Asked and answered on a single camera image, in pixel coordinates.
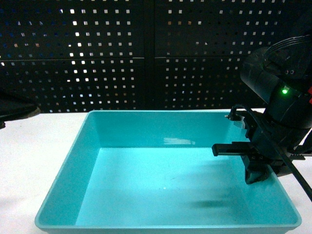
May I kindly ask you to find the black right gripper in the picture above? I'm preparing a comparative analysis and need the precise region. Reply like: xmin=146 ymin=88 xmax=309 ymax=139
xmin=212 ymin=110 xmax=312 ymax=184

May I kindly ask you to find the teal plastic tray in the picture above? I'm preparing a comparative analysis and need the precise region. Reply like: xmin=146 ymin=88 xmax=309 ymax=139
xmin=35 ymin=111 xmax=301 ymax=234

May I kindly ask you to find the black perforated metal panel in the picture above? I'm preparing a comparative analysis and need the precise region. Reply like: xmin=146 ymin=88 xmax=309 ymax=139
xmin=0 ymin=0 xmax=312 ymax=113

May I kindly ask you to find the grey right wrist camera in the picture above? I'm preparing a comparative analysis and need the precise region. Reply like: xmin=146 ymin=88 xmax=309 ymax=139
xmin=225 ymin=113 xmax=246 ymax=129

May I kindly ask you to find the black right camera cable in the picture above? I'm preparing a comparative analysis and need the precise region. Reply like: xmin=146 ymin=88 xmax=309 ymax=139
xmin=229 ymin=104 xmax=312 ymax=199

